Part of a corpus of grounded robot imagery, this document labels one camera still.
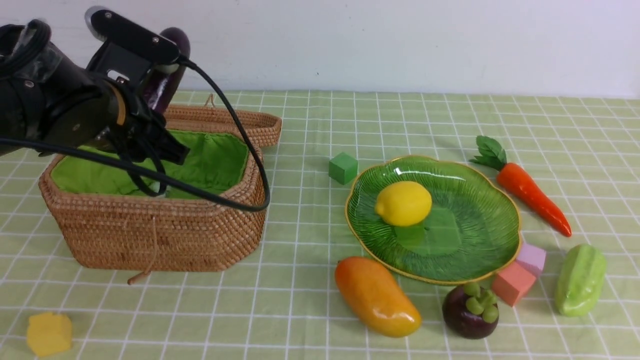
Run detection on green checkered tablecloth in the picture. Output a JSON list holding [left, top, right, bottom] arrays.
[[0, 90, 640, 360]]

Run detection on woven rattan basket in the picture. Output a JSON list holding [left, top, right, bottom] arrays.
[[39, 155, 266, 272]]

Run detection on green starfruit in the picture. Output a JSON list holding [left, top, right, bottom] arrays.
[[554, 243, 607, 317]]

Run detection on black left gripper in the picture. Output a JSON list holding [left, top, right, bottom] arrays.
[[87, 75, 190, 166]]

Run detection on dark purple mangosteen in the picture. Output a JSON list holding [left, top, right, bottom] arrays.
[[441, 282, 499, 340]]

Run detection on yellow foam block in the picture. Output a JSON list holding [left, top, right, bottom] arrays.
[[26, 312, 73, 358]]

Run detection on salmon foam cube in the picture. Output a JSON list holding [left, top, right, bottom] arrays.
[[491, 262, 537, 307]]

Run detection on pink foam cube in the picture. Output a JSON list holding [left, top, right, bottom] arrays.
[[515, 243, 547, 278]]

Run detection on orange carrot with leaves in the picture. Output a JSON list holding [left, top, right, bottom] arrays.
[[470, 135, 573, 238]]

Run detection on green glass leaf plate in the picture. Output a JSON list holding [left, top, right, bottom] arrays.
[[344, 155, 522, 286]]

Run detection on green fabric basket liner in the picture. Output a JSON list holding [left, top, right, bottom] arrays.
[[50, 130, 250, 197]]

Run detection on green foam cube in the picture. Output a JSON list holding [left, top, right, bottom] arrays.
[[327, 152, 359, 185]]

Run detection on woven rattan basket lid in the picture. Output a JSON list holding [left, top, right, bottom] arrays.
[[164, 96, 282, 148]]

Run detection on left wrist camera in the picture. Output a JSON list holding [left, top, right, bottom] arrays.
[[84, 6, 191, 87]]

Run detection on purple eggplant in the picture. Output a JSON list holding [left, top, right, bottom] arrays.
[[142, 27, 191, 114]]

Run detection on yellow lemon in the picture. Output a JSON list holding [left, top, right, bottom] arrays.
[[374, 181, 433, 227]]

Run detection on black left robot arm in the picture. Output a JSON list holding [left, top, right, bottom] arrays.
[[1, 9, 191, 165]]

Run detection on orange yellow mango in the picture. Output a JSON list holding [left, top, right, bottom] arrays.
[[334, 256, 422, 338]]

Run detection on wooden basket toggle peg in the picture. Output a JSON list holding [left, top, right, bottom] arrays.
[[126, 270, 151, 286]]

